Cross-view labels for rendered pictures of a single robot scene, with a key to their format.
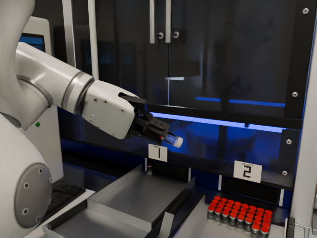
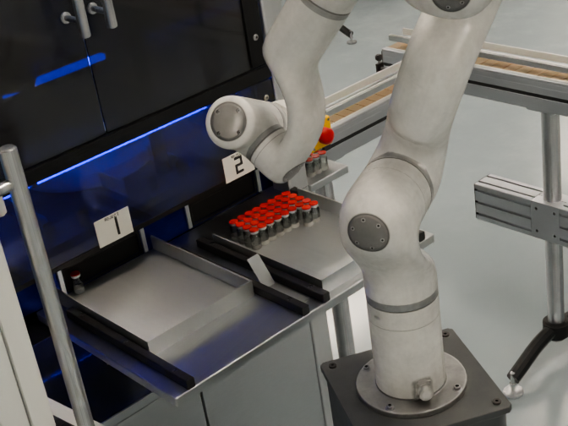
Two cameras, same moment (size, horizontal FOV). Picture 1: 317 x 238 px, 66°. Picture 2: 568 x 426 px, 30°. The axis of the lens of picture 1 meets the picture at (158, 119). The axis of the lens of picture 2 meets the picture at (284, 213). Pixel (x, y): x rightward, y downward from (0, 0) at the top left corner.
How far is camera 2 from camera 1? 1.80 m
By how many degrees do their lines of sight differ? 65
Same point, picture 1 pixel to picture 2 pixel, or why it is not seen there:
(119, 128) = not seen: hidden behind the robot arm
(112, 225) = (216, 329)
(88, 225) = (204, 351)
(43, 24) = not seen: outside the picture
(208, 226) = (267, 250)
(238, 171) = (230, 172)
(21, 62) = (261, 113)
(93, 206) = (162, 342)
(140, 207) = (186, 303)
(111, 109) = not seen: hidden behind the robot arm
